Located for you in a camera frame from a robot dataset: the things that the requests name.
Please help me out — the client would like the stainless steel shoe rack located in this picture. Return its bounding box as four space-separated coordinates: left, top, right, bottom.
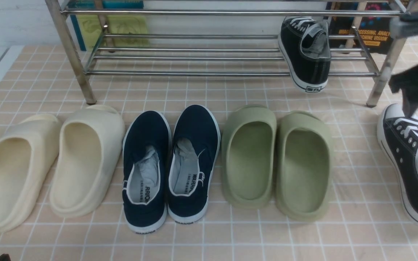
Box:
45 0 418 105

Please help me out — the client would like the cream slipper far left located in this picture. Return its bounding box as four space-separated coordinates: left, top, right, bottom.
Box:
0 114 62 233

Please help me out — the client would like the olive green slipper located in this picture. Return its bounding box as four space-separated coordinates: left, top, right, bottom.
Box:
221 104 277 209
275 111 334 222

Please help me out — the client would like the navy canvas shoe left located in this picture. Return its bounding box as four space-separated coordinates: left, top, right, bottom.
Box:
122 111 171 234

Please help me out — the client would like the navy canvas shoe right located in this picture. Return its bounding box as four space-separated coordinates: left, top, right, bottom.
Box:
165 105 221 224

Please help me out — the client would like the cream slipper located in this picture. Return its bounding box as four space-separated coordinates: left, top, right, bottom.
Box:
49 104 126 218
0 114 62 233

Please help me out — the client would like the olive green slipper left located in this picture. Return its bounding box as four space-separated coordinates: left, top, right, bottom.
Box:
221 104 277 209

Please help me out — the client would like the yellow green teal book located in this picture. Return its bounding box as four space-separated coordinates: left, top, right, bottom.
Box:
70 0 149 51

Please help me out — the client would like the black machine vision book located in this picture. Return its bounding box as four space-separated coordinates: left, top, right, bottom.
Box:
326 1 393 54

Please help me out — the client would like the dark object bottom left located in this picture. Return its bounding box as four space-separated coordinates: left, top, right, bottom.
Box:
0 254 11 261

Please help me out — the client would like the navy canvas shoe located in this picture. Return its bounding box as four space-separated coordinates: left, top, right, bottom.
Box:
122 111 171 234
165 105 221 224

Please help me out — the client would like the olive green slipper right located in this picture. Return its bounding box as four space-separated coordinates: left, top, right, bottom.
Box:
275 111 334 222

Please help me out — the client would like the black lace sneaker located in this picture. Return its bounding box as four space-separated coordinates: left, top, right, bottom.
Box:
377 104 418 224
278 16 331 94

